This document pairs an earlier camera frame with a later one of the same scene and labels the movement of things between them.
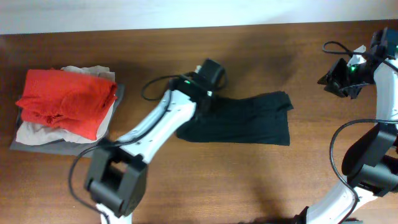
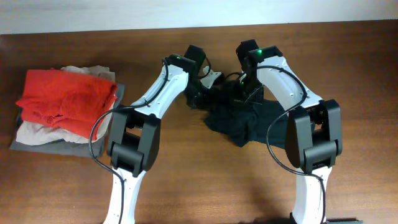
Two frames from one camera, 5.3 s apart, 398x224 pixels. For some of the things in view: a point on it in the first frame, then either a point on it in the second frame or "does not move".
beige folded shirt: [28, 133] does not move
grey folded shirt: [82, 149] does not move
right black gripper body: [348, 79] -> [252, 91]
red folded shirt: [74, 101] does not move
